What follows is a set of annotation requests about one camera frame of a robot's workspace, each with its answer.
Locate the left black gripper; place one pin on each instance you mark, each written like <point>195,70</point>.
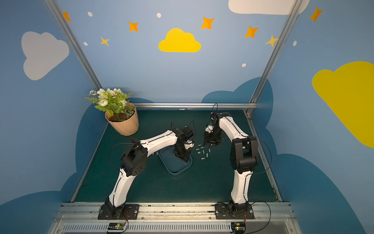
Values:
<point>182,150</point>

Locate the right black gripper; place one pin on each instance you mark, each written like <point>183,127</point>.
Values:
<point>212,139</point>

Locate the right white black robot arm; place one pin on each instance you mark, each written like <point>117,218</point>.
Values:
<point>243,157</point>

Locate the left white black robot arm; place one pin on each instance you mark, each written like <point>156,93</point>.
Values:
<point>134,160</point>

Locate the translucent blue storage box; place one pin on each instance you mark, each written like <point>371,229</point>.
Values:
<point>173,164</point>

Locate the terracotta flower pot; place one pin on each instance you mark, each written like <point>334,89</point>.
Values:
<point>127,127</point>

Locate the artificial white flower plant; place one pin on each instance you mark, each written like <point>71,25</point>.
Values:
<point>113,102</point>

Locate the right small circuit board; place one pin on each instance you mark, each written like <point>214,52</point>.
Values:
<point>238,228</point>

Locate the small circuit board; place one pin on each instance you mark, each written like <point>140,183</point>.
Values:
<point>116,227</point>
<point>238,228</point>

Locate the left small circuit board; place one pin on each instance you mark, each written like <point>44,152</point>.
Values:
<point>116,227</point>

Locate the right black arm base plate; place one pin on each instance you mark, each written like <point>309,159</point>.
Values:
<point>233,211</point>

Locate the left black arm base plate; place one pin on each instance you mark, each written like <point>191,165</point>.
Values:
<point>125,211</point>

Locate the aluminium front rail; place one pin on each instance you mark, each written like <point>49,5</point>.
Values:
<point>175,218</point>

